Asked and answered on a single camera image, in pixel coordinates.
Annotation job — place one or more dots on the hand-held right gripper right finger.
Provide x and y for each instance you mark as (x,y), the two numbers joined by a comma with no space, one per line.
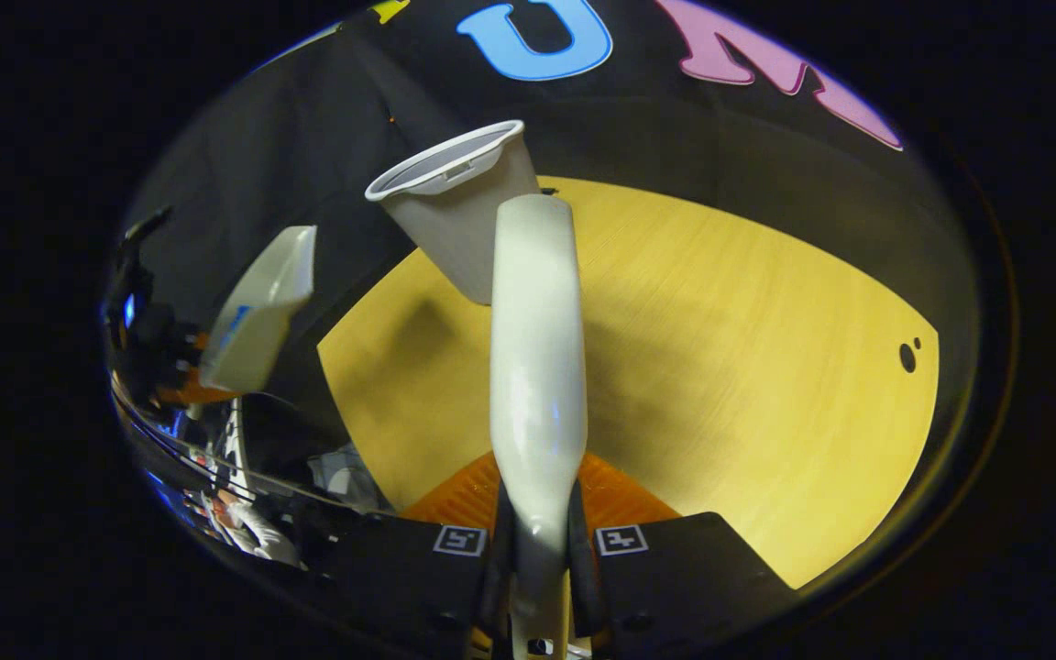
(675,568)

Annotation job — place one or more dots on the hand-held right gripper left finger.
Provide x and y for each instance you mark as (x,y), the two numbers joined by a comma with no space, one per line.
(409,568)

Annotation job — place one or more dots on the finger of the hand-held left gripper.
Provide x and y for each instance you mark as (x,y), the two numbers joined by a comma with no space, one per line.
(198,394)

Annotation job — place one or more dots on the white plastic dustpan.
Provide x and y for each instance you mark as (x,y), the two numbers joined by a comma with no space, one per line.
(262,312)

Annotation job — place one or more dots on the small white broom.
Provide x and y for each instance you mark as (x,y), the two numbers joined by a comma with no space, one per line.
(537,367)

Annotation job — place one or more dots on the grey ribbed garbage bin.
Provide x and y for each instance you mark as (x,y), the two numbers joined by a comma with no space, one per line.
(455,238)

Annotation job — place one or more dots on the yellow wooden desktop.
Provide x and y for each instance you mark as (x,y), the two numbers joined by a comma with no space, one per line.
(720,367)

